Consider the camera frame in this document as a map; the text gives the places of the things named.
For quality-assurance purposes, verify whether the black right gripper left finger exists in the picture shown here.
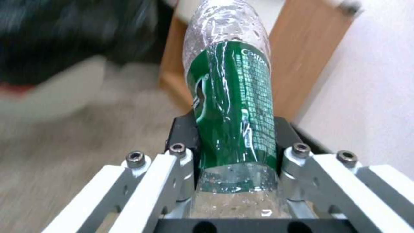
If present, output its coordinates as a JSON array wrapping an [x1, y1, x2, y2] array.
[[42, 113, 203, 233]]

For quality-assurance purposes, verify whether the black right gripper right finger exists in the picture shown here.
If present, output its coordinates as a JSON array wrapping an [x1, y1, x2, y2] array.
[[273, 116, 414, 233]]

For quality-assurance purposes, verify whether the clear bottle with green label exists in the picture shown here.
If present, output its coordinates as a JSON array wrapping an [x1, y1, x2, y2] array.
[[181, 0, 289, 218]]

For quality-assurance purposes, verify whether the black trash bag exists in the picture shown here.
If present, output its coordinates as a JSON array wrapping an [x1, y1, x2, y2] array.
[[0, 0, 177, 87]]

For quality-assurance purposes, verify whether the wooden cabinet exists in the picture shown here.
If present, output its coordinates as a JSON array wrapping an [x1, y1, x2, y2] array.
[[158, 0, 362, 117]]

